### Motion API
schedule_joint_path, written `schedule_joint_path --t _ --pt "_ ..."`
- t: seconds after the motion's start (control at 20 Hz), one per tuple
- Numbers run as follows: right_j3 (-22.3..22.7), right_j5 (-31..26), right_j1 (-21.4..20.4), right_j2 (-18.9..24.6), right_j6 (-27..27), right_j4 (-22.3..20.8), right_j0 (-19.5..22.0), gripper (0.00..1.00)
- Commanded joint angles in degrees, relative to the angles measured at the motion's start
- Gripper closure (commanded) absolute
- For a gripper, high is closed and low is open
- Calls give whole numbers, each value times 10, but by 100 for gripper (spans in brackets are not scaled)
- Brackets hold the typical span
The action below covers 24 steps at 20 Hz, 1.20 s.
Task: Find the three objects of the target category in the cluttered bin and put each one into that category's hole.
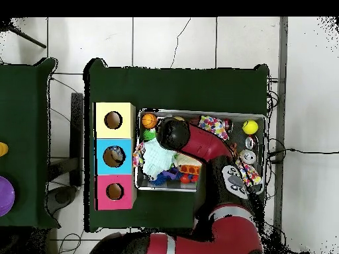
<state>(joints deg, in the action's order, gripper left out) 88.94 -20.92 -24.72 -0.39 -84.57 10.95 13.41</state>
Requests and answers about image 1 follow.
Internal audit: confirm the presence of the black tripod leg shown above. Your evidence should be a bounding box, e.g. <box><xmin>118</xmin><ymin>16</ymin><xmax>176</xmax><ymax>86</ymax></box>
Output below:
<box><xmin>0</xmin><ymin>18</ymin><xmax>47</xmax><ymax>49</ymax></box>

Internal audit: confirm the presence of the black flat panel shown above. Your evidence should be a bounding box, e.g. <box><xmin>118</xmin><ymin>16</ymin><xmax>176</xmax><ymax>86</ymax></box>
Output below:
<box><xmin>70</xmin><ymin>92</ymin><xmax>85</xmax><ymax>186</ymax></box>

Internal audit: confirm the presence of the green spiky ball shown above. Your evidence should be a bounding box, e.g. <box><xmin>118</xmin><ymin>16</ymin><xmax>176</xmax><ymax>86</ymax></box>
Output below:
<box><xmin>142</xmin><ymin>128</ymin><xmax>158</xmax><ymax>141</ymax></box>

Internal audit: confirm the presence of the wooden box with three holes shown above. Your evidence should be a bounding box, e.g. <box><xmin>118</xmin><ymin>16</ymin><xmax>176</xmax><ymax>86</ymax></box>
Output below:
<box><xmin>93</xmin><ymin>102</ymin><xmax>137</xmax><ymax>212</ymax></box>

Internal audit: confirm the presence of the neighbouring green table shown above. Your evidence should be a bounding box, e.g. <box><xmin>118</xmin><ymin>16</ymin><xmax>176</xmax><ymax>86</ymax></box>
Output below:
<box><xmin>0</xmin><ymin>58</ymin><xmax>60</xmax><ymax>230</ymax></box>

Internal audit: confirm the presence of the clear packet with blue label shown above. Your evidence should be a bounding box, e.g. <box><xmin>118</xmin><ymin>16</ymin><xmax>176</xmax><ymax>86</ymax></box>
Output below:
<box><xmin>109</xmin><ymin>146</ymin><xmax>124</xmax><ymax>163</ymax></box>

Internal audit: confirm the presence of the purple ball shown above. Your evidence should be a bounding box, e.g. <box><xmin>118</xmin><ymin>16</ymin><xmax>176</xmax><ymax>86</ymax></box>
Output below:
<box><xmin>0</xmin><ymin>175</ymin><xmax>16</xmax><ymax>218</ymax></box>

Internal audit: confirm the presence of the orange toy basketball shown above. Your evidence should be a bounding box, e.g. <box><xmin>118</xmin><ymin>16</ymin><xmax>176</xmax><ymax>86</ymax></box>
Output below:
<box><xmin>141</xmin><ymin>112</ymin><xmax>158</xmax><ymax>130</ymax></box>

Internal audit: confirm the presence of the orange plastic building block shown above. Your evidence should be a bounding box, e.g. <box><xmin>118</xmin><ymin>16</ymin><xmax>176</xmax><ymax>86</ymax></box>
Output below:
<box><xmin>179</xmin><ymin>164</ymin><xmax>202</xmax><ymax>176</ymax></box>

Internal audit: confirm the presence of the yellow smiley ball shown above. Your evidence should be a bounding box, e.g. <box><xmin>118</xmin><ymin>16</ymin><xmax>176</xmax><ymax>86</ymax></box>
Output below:
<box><xmin>242</xmin><ymin>119</ymin><xmax>259</xmax><ymax>135</ymax></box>

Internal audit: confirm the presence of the silver wire mesh bin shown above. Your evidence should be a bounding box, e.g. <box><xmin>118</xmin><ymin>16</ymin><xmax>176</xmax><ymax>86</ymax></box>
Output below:
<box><xmin>134</xmin><ymin>108</ymin><xmax>267</xmax><ymax>195</ymax></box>

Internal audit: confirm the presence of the cream knitted cloth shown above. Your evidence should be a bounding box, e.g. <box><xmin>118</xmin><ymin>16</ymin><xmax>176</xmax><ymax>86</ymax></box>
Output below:
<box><xmin>174</xmin><ymin>153</ymin><xmax>203</xmax><ymax>167</ymax></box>

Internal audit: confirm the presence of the mint green knitted cloth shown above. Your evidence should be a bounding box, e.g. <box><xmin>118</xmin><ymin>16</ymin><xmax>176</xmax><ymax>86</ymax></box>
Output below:
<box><xmin>144</xmin><ymin>137</ymin><xmax>177</xmax><ymax>177</ymax></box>

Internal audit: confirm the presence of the silver can with pull tab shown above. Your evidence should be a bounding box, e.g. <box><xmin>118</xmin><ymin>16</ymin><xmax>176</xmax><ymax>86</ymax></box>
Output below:
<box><xmin>238</xmin><ymin>149</ymin><xmax>257</xmax><ymax>165</ymax></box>

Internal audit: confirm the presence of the grey round base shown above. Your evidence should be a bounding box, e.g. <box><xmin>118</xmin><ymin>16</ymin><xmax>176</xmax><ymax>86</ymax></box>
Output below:
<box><xmin>47</xmin><ymin>185</ymin><xmax>78</xmax><ymax>215</ymax></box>

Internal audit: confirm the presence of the black power cable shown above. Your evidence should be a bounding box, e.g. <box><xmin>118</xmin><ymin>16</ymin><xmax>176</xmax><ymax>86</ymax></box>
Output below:
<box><xmin>267</xmin><ymin>147</ymin><xmax>339</xmax><ymax>163</ymax></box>

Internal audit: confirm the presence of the dark green tablecloth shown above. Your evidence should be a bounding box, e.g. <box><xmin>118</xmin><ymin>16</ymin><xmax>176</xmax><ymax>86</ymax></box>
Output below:
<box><xmin>83</xmin><ymin>58</ymin><xmax>270</xmax><ymax>232</ymax></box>

